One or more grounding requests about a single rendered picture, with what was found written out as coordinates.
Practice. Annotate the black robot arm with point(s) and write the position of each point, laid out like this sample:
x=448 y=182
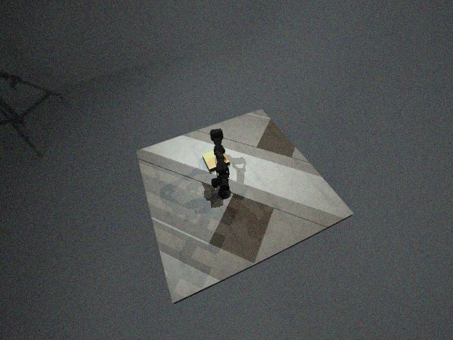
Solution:
x=216 y=136

